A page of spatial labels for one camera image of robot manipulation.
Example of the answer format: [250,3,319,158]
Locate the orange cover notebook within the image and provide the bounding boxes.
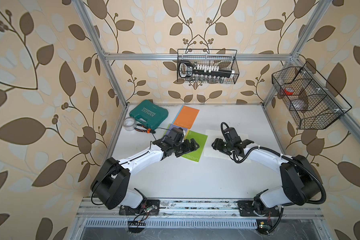
[173,106,200,130]

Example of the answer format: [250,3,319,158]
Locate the red object in basket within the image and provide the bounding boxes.
[284,87,295,96]

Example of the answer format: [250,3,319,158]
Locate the white lined notebook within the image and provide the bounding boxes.
[203,128,253,164]

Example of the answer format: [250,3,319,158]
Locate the green plastic tool case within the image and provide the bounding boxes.
[129,100,169,130]

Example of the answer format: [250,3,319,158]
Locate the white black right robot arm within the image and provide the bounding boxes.
[212,122,327,216]

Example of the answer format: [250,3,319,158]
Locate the black wire basket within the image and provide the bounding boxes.
[177,49,240,85]
[272,62,352,130]

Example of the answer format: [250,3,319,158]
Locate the green cover notebook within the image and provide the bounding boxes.
[179,129,209,163]

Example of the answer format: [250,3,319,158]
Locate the orange black pliers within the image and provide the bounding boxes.
[135,124,156,134]

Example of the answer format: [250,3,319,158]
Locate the black wire basket centre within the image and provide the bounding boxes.
[177,49,240,85]

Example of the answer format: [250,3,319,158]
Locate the socket wrench set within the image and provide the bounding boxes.
[177,61,240,84]

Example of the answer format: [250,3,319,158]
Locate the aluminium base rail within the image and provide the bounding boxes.
[76,198,324,220]

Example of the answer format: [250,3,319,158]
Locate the aluminium cage frame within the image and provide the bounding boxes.
[68,0,360,240]

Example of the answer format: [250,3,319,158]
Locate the black wire basket right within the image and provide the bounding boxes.
[272,62,352,130]

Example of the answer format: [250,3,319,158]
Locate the purple cover notebook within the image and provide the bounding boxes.
[163,122,189,137]

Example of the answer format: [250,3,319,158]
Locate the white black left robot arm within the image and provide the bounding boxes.
[91,127,200,210]

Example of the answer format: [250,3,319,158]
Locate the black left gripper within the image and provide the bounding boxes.
[171,138,200,156]

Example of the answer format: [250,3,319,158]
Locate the clear tape roll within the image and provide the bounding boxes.
[123,117,137,132]

